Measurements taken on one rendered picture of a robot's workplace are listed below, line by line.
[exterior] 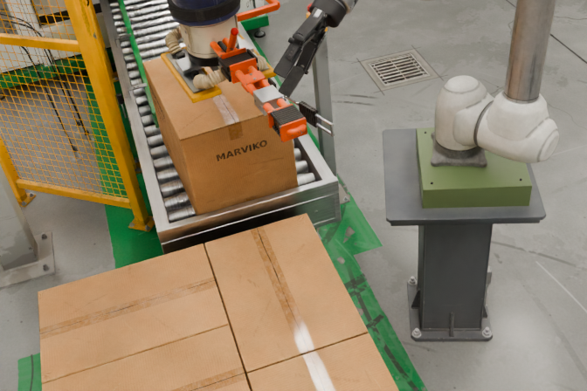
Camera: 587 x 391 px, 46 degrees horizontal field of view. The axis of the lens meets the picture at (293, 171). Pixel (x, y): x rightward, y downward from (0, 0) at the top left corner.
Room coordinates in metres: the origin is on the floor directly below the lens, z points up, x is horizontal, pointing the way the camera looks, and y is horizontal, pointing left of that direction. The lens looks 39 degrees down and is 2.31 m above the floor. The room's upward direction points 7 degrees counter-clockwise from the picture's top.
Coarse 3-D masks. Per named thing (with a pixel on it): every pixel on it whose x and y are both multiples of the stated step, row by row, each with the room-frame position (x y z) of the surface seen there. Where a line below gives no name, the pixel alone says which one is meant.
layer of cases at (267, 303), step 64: (192, 256) 1.79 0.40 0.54; (256, 256) 1.75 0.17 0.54; (320, 256) 1.71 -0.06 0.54; (64, 320) 1.56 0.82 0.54; (128, 320) 1.52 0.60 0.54; (192, 320) 1.49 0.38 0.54; (256, 320) 1.46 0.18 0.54; (320, 320) 1.43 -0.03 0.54; (64, 384) 1.31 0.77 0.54; (128, 384) 1.28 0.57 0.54; (192, 384) 1.25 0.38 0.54; (256, 384) 1.22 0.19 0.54; (320, 384) 1.19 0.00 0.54; (384, 384) 1.17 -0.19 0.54
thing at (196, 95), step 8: (184, 48) 2.18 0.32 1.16; (168, 56) 2.13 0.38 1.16; (176, 56) 2.12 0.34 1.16; (184, 56) 2.08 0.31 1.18; (168, 64) 2.09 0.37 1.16; (176, 72) 2.02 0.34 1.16; (192, 72) 1.95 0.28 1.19; (200, 72) 1.99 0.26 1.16; (176, 80) 1.99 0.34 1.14; (184, 80) 1.95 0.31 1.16; (192, 80) 1.95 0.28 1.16; (184, 88) 1.92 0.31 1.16; (192, 88) 1.90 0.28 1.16; (208, 88) 1.89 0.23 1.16; (216, 88) 1.89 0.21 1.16; (192, 96) 1.86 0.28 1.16; (200, 96) 1.86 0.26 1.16; (208, 96) 1.87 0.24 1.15
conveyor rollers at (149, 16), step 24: (144, 0) 4.06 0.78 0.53; (120, 24) 3.75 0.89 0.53; (144, 24) 3.70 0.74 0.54; (168, 24) 3.65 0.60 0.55; (144, 48) 3.42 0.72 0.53; (168, 48) 3.37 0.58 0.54; (144, 96) 2.90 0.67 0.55; (144, 120) 2.70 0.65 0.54; (168, 192) 2.18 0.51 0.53; (192, 216) 2.02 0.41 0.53
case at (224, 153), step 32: (160, 64) 2.47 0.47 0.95; (160, 96) 2.23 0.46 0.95; (224, 96) 2.17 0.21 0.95; (160, 128) 2.49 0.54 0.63; (192, 128) 1.99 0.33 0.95; (224, 128) 1.98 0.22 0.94; (256, 128) 2.02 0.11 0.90; (192, 160) 1.94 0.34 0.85; (224, 160) 1.98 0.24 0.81; (256, 160) 2.01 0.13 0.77; (288, 160) 2.05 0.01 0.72; (192, 192) 1.94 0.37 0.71; (224, 192) 1.97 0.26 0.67; (256, 192) 2.01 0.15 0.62
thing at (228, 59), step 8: (240, 48) 1.87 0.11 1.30; (224, 56) 1.85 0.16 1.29; (232, 56) 1.85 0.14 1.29; (240, 56) 1.85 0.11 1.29; (248, 56) 1.84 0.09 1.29; (224, 64) 1.80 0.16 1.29; (232, 64) 1.80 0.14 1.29; (240, 64) 1.78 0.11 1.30; (248, 64) 1.79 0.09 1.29; (256, 64) 1.80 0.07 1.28; (224, 72) 1.80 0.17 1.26; (232, 72) 1.77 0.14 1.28; (248, 72) 1.79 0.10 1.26; (232, 80) 1.77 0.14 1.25
